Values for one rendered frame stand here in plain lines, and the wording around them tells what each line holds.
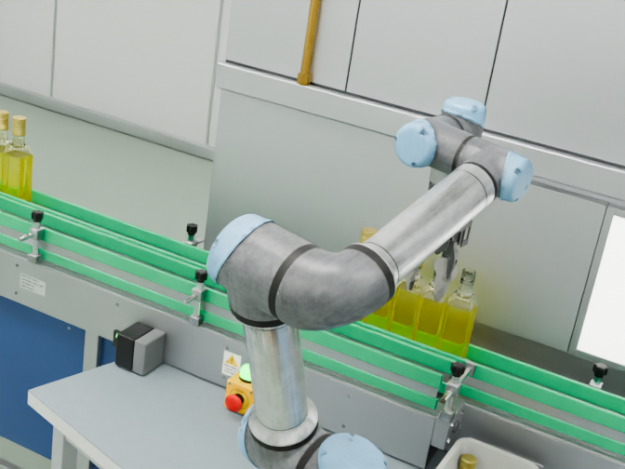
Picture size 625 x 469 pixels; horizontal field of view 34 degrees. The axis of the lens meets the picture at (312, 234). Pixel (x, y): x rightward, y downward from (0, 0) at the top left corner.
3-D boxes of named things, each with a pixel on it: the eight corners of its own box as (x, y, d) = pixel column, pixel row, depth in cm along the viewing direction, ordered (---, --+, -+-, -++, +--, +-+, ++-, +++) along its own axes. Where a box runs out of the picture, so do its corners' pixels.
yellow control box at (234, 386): (266, 407, 223) (271, 377, 220) (249, 421, 217) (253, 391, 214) (239, 395, 226) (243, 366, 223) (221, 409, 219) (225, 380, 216)
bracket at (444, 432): (461, 431, 213) (468, 402, 211) (445, 451, 205) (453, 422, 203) (445, 424, 215) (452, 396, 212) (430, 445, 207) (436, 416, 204)
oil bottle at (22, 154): (31, 221, 265) (35, 117, 254) (16, 227, 260) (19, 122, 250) (14, 215, 267) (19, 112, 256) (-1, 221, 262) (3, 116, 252)
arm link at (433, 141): (453, 139, 157) (488, 129, 166) (395, 114, 163) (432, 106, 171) (441, 185, 161) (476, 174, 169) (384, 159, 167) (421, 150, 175)
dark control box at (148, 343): (163, 364, 233) (166, 331, 230) (142, 378, 226) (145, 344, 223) (134, 352, 236) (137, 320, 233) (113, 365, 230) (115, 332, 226)
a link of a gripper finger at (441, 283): (463, 297, 186) (463, 247, 183) (447, 306, 181) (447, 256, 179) (448, 294, 187) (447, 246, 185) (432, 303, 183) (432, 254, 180)
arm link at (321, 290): (336, 313, 128) (540, 140, 156) (272, 276, 134) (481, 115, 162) (338, 375, 136) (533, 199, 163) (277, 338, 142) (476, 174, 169)
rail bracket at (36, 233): (45, 263, 244) (47, 212, 239) (24, 273, 238) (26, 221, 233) (33, 259, 245) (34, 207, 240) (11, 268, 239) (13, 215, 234)
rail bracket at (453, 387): (471, 398, 212) (483, 346, 208) (443, 434, 198) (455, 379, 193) (457, 394, 213) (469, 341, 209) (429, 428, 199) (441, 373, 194)
